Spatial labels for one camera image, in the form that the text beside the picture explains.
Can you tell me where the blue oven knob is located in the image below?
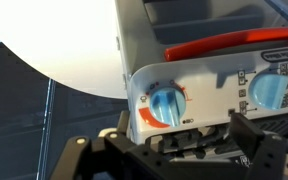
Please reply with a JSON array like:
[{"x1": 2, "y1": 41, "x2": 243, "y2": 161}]
[
  {"x1": 149, "y1": 87, "x2": 187, "y2": 128},
  {"x1": 248, "y1": 73, "x2": 288, "y2": 110}
]

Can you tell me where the red oven door handle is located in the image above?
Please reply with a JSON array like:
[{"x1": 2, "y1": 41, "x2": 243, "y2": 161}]
[{"x1": 163, "y1": 26, "x2": 288, "y2": 63}]

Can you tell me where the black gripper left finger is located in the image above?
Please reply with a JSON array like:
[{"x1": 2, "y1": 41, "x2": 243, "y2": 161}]
[{"x1": 49, "y1": 110, "x2": 188, "y2": 180}]

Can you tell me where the grey toy oven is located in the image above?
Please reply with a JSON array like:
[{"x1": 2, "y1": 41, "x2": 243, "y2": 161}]
[{"x1": 113, "y1": 0, "x2": 288, "y2": 168}]

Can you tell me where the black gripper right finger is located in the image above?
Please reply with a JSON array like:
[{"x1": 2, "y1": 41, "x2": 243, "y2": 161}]
[{"x1": 228, "y1": 112, "x2": 288, "y2": 180}]

